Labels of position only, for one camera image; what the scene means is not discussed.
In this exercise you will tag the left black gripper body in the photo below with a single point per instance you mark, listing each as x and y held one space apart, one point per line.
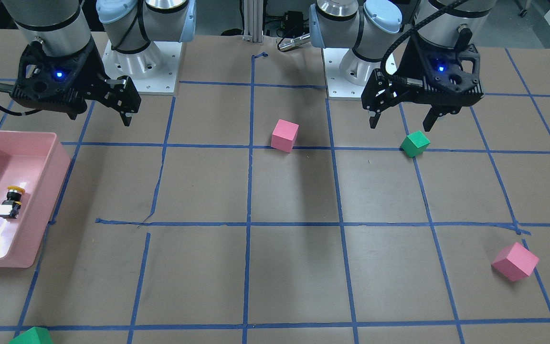
407 64

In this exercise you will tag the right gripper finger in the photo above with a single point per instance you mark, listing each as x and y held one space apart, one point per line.
126 117

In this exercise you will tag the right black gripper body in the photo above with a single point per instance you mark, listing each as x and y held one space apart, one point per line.
92 71

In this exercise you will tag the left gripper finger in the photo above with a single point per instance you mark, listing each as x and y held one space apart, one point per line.
374 118
431 118

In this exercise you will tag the yellow black push button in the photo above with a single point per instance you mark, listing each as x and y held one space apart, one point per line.
10 208

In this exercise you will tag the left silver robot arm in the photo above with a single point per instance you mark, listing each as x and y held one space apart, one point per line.
379 30

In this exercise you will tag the green cube near left arm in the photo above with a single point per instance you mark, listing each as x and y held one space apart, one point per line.
415 144

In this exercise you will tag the pink plastic bin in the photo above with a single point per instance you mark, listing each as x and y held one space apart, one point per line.
33 166

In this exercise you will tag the pink cube centre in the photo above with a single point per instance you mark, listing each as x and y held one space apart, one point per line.
284 135

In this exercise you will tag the pink cube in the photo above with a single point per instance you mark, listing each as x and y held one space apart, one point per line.
515 262
284 135

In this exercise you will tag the pink cube far side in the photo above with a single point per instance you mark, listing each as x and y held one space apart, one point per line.
515 262

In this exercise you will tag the green cube table edge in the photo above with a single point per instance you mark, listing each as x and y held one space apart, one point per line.
34 335

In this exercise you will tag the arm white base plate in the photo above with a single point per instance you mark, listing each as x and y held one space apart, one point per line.
154 71
346 74

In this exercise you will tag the aluminium frame post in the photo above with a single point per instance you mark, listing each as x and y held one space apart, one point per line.
253 20

